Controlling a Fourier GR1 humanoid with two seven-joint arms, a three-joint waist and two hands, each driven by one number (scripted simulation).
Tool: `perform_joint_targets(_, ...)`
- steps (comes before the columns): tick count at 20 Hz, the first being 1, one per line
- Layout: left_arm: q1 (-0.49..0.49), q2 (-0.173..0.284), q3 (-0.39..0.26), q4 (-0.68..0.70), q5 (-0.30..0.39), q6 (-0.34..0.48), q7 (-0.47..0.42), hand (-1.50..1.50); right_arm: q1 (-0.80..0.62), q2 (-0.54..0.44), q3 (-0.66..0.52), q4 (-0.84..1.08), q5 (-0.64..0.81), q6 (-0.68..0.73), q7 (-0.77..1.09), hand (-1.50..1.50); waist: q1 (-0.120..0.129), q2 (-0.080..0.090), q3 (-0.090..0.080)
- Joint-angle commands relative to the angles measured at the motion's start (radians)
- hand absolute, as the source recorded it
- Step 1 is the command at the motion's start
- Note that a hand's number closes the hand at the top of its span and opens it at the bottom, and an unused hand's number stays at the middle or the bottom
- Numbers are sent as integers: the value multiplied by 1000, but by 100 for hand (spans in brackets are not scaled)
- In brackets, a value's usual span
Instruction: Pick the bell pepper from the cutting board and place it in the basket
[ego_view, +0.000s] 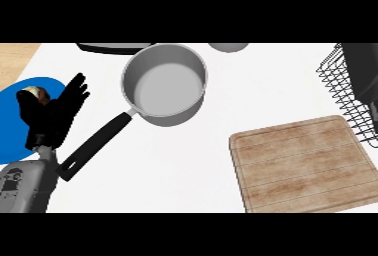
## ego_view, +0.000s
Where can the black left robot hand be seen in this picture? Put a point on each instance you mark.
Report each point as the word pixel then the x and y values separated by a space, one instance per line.
pixel 54 111

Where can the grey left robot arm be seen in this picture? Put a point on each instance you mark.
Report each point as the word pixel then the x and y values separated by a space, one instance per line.
pixel 25 185

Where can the wooden cutting board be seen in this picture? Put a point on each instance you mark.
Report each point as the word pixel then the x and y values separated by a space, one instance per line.
pixel 305 166

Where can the brown and cream food item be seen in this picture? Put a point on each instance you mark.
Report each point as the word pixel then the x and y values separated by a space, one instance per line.
pixel 39 94

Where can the blue oval plate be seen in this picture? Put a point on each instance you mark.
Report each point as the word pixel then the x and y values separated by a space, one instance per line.
pixel 16 133

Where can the flat dark pan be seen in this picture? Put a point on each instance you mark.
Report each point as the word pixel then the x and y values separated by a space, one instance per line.
pixel 116 48

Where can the grey round bowl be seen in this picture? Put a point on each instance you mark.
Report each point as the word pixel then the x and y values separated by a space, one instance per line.
pixel 228 47

